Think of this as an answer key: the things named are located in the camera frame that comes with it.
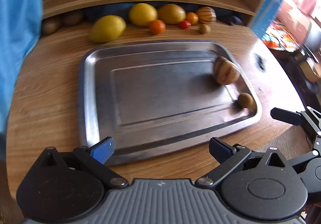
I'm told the red cherry tomato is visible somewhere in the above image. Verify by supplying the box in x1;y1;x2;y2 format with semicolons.
178;20;191;29

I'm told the round yellow pear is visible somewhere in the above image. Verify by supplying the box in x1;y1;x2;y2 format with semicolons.
128;3;158;27

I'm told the striped pepino melon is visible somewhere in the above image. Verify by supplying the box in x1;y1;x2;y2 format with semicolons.
196;6;216;24
213;56;240;85

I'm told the large yellow-brown pear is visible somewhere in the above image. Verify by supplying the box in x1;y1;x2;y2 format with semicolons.
158;4;186;25

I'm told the brown kiwi left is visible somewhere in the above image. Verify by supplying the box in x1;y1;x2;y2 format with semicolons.
41;17;61;35

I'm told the steel tray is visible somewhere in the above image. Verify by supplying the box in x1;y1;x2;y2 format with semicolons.
78;40;262;165

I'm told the brown longan fruit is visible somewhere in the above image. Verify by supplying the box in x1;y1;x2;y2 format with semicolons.
237;93;254;108
199;24;211;34

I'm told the light blue cloth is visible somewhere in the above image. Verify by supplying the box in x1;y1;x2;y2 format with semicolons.
0;0;69;162

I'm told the brown kiwi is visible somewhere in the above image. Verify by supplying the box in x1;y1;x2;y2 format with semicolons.
41;17;61;35
62;11;83;26

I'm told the orange tangerine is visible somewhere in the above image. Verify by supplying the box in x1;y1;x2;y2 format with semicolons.
148;20;166;35
186;12;199;25

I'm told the elongated yellow pear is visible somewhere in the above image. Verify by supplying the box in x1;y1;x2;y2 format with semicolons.
88;15;126;43

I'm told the dark blue jacket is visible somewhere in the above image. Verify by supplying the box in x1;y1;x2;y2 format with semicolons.
82;1;245;25

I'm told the brown kiwi right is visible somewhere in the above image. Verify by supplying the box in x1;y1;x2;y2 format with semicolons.
62;11;83;26

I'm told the striped pepino melon on table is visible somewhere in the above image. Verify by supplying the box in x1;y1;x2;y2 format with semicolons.
196;6;216;24

